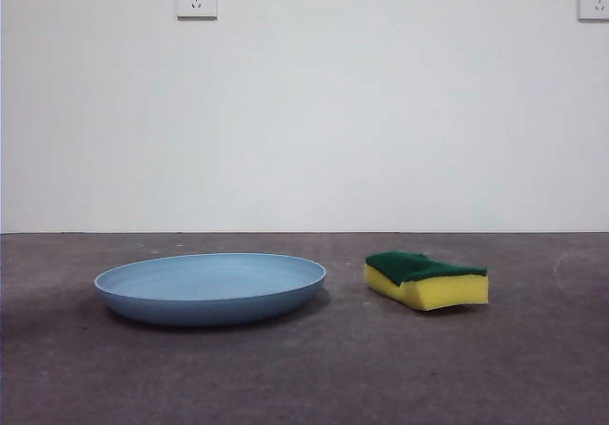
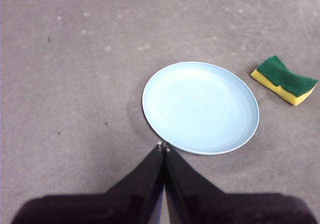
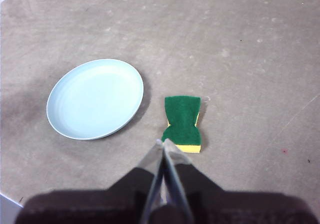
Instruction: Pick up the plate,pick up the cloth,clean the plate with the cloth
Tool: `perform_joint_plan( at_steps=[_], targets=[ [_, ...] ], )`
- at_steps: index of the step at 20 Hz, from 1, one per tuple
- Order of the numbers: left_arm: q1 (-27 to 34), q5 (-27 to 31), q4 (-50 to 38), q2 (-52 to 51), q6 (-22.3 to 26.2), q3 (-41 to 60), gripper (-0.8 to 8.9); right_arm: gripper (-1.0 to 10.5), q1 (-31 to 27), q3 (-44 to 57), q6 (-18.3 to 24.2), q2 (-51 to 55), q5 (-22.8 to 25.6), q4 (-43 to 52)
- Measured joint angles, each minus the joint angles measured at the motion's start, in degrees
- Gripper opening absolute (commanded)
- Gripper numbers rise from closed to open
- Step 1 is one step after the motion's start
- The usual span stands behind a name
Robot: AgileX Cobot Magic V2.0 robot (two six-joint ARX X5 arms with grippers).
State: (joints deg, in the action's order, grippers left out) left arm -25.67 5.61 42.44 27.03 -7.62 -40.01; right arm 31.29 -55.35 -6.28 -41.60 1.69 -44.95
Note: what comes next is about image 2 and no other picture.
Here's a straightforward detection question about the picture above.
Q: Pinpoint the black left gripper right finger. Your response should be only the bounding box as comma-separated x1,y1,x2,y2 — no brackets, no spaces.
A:
164,147,319,224

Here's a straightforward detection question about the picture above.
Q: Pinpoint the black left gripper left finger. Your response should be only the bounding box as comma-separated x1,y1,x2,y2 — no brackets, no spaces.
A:
11,143,165,224

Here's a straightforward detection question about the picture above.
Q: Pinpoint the light blue round plate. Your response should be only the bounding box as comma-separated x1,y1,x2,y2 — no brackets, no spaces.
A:
141,61,260,156

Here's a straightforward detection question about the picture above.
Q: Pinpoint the yellow sponge with green pad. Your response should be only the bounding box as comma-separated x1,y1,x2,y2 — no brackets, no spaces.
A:
250,55,319,107

